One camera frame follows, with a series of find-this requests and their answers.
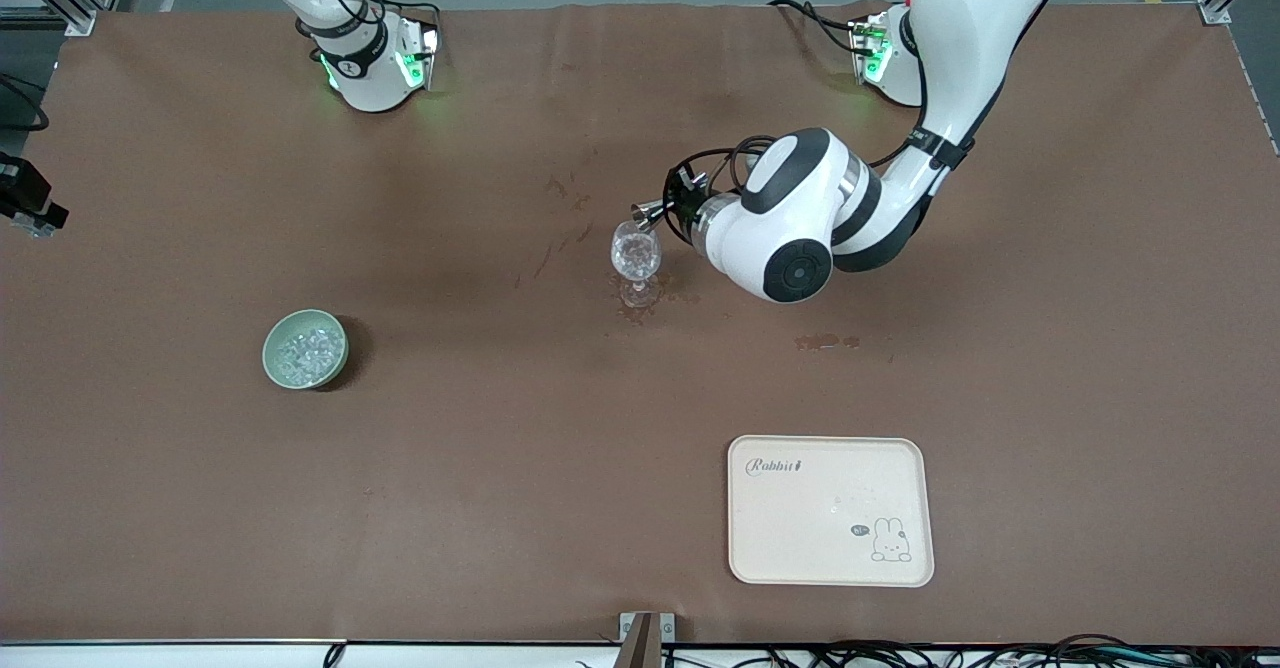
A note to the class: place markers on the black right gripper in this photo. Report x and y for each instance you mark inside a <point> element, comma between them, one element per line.
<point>32,186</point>

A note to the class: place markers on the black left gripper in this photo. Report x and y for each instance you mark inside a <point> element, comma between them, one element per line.
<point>683,216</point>

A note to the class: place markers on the steel double jigger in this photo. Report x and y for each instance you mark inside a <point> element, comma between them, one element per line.
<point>648,213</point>

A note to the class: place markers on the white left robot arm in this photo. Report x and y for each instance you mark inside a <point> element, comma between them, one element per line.
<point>800,218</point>

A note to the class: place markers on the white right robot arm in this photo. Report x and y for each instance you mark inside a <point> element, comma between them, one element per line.
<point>365,78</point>

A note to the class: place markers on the clear wine glass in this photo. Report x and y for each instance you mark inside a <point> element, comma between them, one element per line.
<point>636,253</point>

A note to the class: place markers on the mint green bowl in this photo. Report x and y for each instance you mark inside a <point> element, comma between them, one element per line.
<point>272,363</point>

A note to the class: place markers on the brown table cover sheet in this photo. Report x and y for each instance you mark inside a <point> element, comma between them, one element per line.
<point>500,498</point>

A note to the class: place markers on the cream rabbit print tray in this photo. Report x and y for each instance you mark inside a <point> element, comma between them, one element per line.
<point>820,528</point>

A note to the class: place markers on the silver metal bracket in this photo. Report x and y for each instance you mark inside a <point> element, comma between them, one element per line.
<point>668,628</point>

